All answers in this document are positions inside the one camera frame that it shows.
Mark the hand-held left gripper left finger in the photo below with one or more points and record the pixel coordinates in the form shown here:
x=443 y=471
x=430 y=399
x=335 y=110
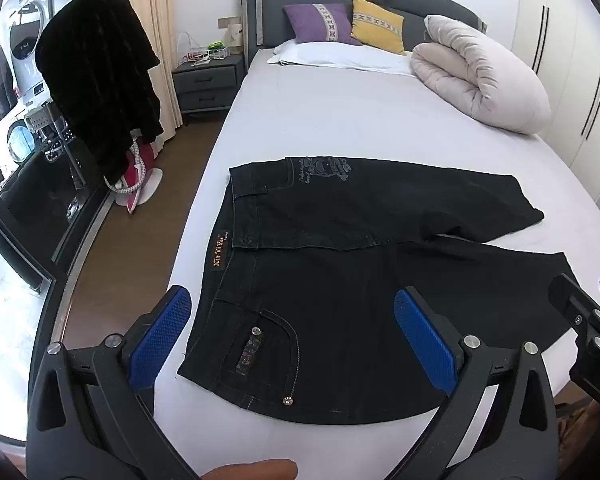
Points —
x=162 y=340

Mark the person's left hand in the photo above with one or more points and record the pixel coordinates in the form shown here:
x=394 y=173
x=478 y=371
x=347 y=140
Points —
x=252 y=471

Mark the beige curtain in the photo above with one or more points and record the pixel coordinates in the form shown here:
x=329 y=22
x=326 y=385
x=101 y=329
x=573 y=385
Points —
x=140 y=5

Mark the black sliding door frame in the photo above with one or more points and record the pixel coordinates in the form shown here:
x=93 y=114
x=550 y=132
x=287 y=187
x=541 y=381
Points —
x=10 y=220

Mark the black denim pants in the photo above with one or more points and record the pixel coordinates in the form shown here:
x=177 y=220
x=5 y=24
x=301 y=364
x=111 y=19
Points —
x=330 y=285

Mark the white washing machine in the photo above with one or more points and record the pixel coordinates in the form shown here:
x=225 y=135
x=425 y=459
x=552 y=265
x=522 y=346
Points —
x=27 y=45
x=22 y=132

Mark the black hanging garment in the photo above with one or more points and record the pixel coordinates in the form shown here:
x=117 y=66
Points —
x=100 y=75

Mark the purple throw pillow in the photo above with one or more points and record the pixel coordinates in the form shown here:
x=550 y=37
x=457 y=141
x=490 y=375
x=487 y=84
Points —
x=320 y=22

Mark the pink and white iron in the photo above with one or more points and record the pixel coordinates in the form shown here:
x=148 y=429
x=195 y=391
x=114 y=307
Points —
x=142 y=175

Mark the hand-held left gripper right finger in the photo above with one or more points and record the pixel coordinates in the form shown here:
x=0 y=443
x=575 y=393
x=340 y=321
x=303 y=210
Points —
x=422 y=340

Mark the white bed pillow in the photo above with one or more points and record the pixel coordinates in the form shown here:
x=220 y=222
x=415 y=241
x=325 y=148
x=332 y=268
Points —
x=340 y=57

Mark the grey upholstered bed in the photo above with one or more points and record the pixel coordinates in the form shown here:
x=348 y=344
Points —
x=355 y=120

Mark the white wardrobe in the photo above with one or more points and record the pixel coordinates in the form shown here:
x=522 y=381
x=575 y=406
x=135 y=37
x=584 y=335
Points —
x=570 y=50

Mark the grey nightstand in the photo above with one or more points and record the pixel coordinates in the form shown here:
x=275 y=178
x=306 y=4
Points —
x=207 y=82

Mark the yellow throw pillow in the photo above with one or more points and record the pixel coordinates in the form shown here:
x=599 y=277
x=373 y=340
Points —
x=377 y=25

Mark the folded cream duvet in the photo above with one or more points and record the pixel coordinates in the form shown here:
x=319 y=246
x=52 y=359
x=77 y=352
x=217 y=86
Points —
x=480 y=75

